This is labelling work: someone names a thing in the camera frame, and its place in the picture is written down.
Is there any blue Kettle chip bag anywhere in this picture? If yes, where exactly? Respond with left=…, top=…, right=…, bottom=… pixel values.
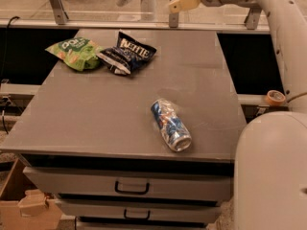
left=96, top=31, right=156, bottom=76

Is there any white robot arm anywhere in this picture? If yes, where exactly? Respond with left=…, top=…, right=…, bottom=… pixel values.
left=168, top=0, right=307, bottom=230

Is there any green rice chip bag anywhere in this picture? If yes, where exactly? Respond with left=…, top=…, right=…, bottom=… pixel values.
left=46, top=37, right=102, bottom=72

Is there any orange tape roll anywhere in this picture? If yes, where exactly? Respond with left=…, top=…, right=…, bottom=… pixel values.
left=265, top=90, right=286, bottom=106

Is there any crushed blue soda can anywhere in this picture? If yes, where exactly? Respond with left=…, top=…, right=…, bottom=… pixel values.
left=151, top=99, right=192, bottom=152

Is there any grey drawer cabinet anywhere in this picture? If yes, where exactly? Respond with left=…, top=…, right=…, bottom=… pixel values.
left=2, top=30, right=246, bottom=230

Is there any cardboard box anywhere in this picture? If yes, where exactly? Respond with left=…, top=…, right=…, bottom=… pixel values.
left=0, top=159, right=62, bottom=230

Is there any middle metal bracket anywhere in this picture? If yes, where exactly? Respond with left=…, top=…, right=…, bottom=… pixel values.
left=168, top=0, right=182, bottom=29

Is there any metal bracket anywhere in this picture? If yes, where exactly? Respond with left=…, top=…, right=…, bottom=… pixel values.
left=168, top=0, right=182, bottom=29
left=49, top=0, right=68, bottom=25
left=244, top=7, right=262, bottom=30

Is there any right metal bracket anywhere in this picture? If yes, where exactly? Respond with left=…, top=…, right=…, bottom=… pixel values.
left=244, top=7, right=262, bottom=30

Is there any left metal bracket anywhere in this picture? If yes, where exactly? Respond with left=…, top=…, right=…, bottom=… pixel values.
left=49, top=0, right=68, bottom=25

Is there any black cable at left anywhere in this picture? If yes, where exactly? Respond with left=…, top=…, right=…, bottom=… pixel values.
left=0, top=15, right=21, bottom=135

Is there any black top drawer handle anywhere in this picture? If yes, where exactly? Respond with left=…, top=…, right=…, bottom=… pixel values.
left=114, top=181, right=150, bottom=196

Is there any black drawer handle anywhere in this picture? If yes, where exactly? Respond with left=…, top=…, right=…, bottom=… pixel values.
left=123, top=209, right=151, bottom=220
left=114, top=181, right=150, bottom=196

